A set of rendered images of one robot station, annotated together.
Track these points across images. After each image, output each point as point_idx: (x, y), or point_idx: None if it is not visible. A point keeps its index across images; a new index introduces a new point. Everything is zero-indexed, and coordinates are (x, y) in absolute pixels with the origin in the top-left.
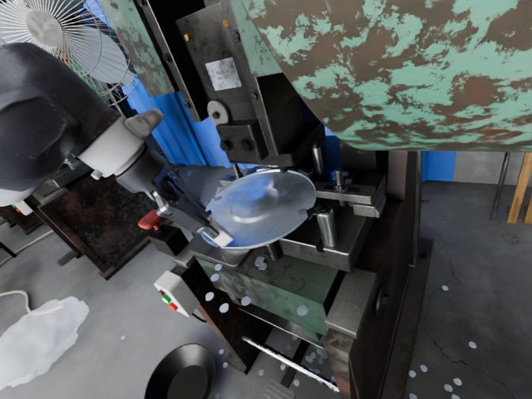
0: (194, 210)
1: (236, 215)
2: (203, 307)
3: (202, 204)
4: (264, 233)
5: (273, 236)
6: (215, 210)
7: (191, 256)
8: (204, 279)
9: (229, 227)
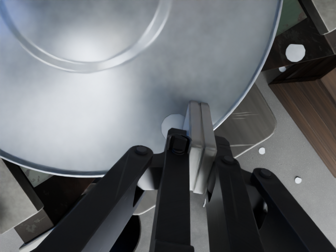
0: (248, 208)
1: (102, 57)
2: (85, 187)
3: (136, 156)
4: (231, 19)
5: (260, 5)
6: (14, 105)
7: (25, 193)
8: (54, 175)
9: (130, 95)
